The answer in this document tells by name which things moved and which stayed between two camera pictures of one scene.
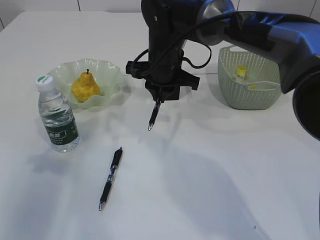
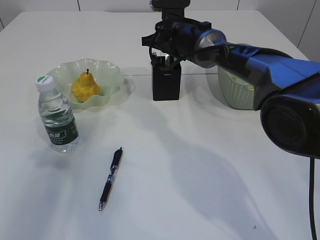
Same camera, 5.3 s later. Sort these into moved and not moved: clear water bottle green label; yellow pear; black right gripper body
Moved: black right gripper body
Not moved: clear water bottle green label; yellow pear
